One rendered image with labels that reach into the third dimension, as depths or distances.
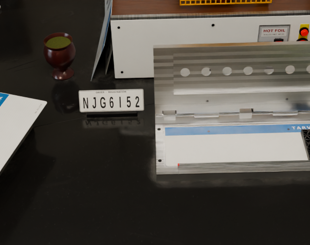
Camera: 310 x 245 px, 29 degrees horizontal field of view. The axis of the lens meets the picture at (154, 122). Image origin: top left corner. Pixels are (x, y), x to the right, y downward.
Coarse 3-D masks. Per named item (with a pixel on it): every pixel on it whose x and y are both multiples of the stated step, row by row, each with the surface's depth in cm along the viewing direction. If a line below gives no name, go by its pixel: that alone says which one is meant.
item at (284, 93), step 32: (160, 64) 140; (192, 64) 141; (224, 64) 142; (256, 64) 142; (288, 64) 142; (160, 96) 144; (192, 96) 145; (224, 96) 145; (256, 96) 145; (288, 96) 145
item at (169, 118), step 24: (168, 120) 149; (192, 120) 148; (216, 120) 148; (240, 120) 148; (264, 120) 147; (288, 120) 147; (168, 168) 136; (192, 168) 136; (216, 168) 136; (240, 168) 136; (264, 168) 136; (288, 168) 135
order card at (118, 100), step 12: (84, 96) 151; (96, 96) 151; (108, 96) 151; (120, 96) 151; (132, 96) 151; (84, 108) 152; (96, 108) 152; (108, 108) 152; (120, 108) 152; (132, 108) 152
